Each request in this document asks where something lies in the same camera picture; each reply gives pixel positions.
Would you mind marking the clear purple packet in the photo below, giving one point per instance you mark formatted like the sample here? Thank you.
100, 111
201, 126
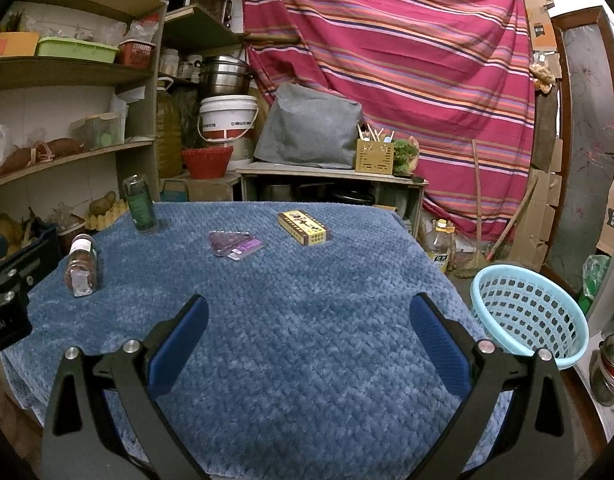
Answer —
224, 241

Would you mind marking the low wooden cabinet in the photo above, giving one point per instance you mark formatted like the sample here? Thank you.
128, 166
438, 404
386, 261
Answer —
312, 170

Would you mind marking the small red plastic basket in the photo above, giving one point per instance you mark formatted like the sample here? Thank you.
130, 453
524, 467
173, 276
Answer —
137, 54

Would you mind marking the stacked cardboard boxes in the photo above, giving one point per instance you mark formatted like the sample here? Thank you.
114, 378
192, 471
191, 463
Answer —
539, 25

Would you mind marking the small purple pack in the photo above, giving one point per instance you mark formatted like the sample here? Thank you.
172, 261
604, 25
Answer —
247, 249

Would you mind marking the blue fleece blanket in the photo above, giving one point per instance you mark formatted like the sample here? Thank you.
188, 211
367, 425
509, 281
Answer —
312, 360

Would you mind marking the large yellow oil jug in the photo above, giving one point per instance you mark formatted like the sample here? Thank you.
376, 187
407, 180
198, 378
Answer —
168, 130

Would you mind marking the green glass bottle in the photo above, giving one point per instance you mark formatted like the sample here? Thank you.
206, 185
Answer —
141, 207

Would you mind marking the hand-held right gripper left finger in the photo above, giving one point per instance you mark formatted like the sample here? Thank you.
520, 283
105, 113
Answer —
179, 347

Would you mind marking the white plastic jar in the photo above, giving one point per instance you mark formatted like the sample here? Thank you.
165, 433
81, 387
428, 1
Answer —
169, 64

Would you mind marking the black pan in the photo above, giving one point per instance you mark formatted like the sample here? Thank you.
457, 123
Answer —
352, 196

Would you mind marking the green plastic tray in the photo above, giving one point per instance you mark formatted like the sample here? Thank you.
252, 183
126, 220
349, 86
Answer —
77, 50

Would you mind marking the light wooden shelf unit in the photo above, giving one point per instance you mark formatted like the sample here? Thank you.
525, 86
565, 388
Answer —
77, 71

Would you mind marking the red striped cloth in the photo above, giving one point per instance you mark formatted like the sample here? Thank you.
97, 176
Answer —
387, 60

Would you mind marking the grey metal pot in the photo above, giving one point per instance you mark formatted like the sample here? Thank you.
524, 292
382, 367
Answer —
277, 192

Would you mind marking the black plastic crate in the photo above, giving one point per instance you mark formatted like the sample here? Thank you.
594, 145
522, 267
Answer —
37, 247

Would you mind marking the wooden utensil holder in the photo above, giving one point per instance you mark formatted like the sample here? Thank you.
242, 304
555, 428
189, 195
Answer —
374, 157

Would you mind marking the yellow patterned box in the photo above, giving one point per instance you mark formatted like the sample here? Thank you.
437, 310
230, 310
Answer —
304, 227

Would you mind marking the flattened cardboard sheets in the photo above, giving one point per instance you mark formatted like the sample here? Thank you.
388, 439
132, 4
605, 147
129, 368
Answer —
537, 220

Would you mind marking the dark wooden shelf unit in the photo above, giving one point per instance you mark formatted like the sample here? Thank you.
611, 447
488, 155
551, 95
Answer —
197, 35

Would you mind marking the wooden rod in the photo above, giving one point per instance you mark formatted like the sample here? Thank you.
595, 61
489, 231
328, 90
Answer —
272, 38

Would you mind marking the plain cardboard box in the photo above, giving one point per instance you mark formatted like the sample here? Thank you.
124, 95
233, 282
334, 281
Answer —
212, 190

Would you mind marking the white table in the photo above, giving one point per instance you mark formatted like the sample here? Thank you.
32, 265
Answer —
602, 305

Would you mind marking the green leafy vegetable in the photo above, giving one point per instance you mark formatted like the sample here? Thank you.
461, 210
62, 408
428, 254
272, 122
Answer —
404, 155

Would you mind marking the red woven basket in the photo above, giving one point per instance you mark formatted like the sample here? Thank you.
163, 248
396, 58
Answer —
207, 162

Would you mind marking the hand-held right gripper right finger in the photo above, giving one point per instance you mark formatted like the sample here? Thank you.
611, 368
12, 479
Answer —
439, 345

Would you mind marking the large steel pot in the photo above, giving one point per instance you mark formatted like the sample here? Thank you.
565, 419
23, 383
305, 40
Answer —
224, 77

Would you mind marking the orange cardboard box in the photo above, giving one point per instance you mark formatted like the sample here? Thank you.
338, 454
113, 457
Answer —
12, 45

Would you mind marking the white label spice jar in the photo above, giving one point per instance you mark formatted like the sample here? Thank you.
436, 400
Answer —
81, 270

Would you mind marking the wooden framed door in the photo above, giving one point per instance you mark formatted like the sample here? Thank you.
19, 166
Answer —
587, 160

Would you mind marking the grey fabric bag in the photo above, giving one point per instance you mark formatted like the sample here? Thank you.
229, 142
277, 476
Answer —
307, 130

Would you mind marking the sweet potato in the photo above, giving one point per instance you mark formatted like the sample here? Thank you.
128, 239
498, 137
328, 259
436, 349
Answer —
17, 160
64, 147

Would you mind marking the clear plastic container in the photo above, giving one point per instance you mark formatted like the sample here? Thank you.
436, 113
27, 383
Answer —
99, 132

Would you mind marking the yellow label oil bottle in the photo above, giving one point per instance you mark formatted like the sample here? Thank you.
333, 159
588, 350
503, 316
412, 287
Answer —
441, 255

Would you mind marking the yellow cloth bundle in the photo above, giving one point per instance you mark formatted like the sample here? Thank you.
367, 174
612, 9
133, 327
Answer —
544, 79

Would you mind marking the light blue plastic basket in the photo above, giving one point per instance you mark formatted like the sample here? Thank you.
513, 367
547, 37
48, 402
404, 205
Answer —
527, 315

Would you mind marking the yellow egg tray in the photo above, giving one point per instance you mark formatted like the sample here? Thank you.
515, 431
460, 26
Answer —
104, 221

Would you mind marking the white plastic bucket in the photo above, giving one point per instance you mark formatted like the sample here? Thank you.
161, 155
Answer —
227, 115

